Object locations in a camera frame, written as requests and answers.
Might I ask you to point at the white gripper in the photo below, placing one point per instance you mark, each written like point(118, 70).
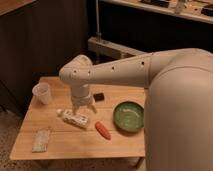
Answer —
point(81, 96)

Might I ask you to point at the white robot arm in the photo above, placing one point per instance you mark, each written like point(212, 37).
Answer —
point(178, 106)

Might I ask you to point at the white plastic bottle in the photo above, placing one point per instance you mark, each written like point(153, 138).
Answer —
point(67, 116)

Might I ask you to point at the black rectangular block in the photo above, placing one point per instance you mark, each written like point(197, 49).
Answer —
point(98, 97)

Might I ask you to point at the orange carrot toy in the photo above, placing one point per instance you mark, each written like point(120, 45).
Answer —
point(102, 130)

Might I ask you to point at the wooden table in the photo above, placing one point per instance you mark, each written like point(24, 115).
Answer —
point(70, 142)

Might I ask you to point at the clear plastic cup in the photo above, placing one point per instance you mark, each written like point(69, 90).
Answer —
point(42, 92)

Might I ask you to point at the green bowl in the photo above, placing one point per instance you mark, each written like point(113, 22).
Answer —
point(129, 116)

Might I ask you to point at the white snack packet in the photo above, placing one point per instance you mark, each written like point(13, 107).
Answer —
point(41, 140)

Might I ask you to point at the grey metal beam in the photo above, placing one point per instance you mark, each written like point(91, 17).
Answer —
point(107, 48)

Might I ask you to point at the metal pole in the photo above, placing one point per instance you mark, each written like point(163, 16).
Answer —
point(98, 32)

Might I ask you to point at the background workbench shelf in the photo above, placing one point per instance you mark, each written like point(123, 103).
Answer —
point(186, 9)

